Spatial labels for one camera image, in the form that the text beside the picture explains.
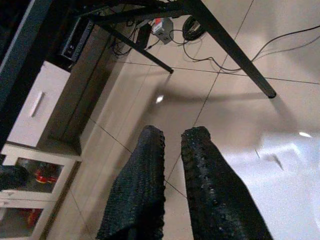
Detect red toy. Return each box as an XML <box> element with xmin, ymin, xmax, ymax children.
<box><xmin>25</xmin><ymin>207</ymin><xmax>43</xmax><ymax>229</ymax></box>
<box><xmin>34</xmin><ymin>162</ymin><xmax>58</xmax><ymax>185</ymax></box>

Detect black table frame panel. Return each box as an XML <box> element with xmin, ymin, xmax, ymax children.
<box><xmin>0</xmin><ymin>0</ymin><xmax>76</xmax><ymax>151</ymax></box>

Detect white drawer cabinet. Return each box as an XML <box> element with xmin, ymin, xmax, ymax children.
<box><xmin>4</xmin><ymin>61</ymin><xmax>73</xmax><ymax>149</ymax></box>

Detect thin black floor cable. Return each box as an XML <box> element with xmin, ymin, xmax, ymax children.
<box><xmin>172</xmin><ymin>29</ymin><xmax>247</xmax><ymax>74</ymax></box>

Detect black electronic box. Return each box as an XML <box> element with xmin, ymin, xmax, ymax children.
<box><xmin>56</xmin><ymin>16</ymin><xmax>95</xmax><ymax>63</ymax></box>

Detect white drawer handle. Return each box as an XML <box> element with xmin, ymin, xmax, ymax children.
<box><xmin>29</xmin><ymin>91</ymin><xmax>46</xmax><ymax>118</ymax></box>

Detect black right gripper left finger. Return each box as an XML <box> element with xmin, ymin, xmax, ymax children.
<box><xmin>95</xmin><ymin>125</ymin><xmax>166</xmax><ymax>240</ymax></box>

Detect slim black table leg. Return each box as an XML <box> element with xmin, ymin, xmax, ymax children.
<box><xmin>83</xmin><ymin>11</ymin><xmax>175</xmax><ymax>75</ymax></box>

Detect black power adapter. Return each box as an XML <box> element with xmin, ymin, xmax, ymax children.
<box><xmin>136</xmin><ymin>23</ymin><xmax>153</xmax><ymax>49</ymax></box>

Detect grey power box red label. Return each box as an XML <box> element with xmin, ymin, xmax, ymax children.
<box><xmin>152</xmin><ymin>17</ymin><xmax>175</xmax><ymax>44</ymax></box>

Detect white glass door cabinet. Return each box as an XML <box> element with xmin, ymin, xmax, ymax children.
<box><xmin>0</xmin><ymin>142</ymin><xmax>84</xmax><ymax>240</ymax></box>

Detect long black floor cable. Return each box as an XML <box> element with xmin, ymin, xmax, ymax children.
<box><xmin>249</xmin><ymin>24</ymin><xmax>320</xmax><ymax>64</ymax></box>

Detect thick black table leg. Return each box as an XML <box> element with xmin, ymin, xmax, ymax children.
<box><xmin>183</xmin><ymin>0</ymin><xmax>277</xmax><ymax>99</ymax></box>

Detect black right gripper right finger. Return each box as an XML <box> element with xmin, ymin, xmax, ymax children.
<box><xmin>180</xmin><ymin>126</ymin><xmax>274</xmax><ymax>240</ymax></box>

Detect coiled black cable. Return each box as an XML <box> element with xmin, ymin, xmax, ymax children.
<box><xmin>181</xmin><ymin>14</ymin><xmax>207</xmax><ymax>41</ymax></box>

